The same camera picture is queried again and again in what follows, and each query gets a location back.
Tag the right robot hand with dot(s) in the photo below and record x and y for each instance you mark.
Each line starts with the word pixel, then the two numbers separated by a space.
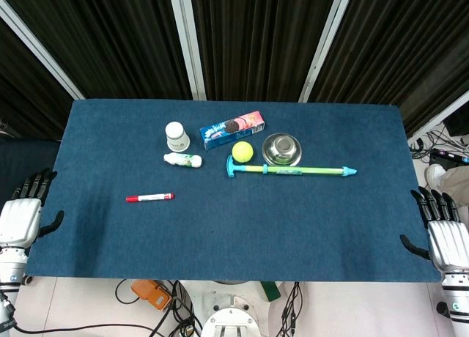
pixel 447 238

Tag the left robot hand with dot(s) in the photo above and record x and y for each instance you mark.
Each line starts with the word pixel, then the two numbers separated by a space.
pixel 20 220

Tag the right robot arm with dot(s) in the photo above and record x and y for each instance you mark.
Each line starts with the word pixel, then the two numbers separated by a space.
pixel 456 300

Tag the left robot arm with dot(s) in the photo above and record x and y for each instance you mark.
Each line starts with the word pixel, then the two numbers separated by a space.
pixel 10 278

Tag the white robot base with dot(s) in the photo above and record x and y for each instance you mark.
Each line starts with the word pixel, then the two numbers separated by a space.
pixel 230 315

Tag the red marker pen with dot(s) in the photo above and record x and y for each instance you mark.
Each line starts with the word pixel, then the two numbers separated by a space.
pixel 150 197

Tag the white sneaker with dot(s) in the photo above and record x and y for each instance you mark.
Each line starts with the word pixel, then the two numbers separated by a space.
pixel 435 174

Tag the orange foot pedal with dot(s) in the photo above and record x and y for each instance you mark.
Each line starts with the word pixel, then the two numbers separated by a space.
pixel 151 296

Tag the green teal water pump toy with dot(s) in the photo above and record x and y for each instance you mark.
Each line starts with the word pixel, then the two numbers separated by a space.
pixel 293 170

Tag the small white bottle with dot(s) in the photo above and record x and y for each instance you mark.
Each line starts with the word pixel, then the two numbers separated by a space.
pixel 183 160

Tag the white paper cup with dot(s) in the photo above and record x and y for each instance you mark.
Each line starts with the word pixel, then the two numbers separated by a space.
pixel 176 136

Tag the green tool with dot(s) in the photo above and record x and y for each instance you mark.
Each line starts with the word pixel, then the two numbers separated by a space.
pixel 270 290

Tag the stainless steel bowl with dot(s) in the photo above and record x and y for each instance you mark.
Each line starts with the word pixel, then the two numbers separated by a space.
pixel 281 149

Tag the blue table cloth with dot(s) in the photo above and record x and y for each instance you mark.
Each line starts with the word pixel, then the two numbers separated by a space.
pixel 234 223

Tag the yellow tennis ball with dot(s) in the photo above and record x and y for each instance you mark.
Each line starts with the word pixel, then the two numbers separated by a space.
pixel 243 152

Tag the Oreo cookie box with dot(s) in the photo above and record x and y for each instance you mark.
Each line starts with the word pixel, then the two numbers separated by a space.
pixel 232 130

